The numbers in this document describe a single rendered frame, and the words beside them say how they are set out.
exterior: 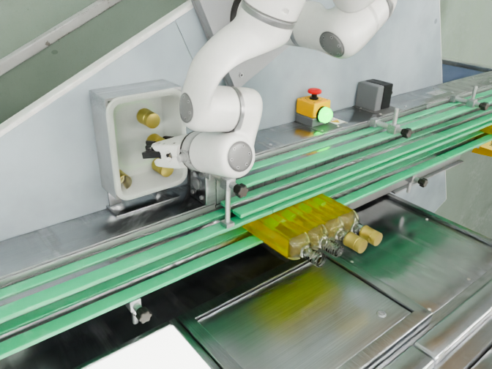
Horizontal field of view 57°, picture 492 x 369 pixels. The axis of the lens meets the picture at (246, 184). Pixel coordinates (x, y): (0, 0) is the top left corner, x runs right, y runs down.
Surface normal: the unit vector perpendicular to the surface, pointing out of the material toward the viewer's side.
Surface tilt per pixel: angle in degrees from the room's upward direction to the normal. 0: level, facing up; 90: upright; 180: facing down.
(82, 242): 90
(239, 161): 15
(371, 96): 90
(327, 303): 90
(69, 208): 0
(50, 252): 90
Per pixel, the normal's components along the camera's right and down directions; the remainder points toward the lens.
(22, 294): 0.03, -0.89
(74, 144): 0.63, 0.37
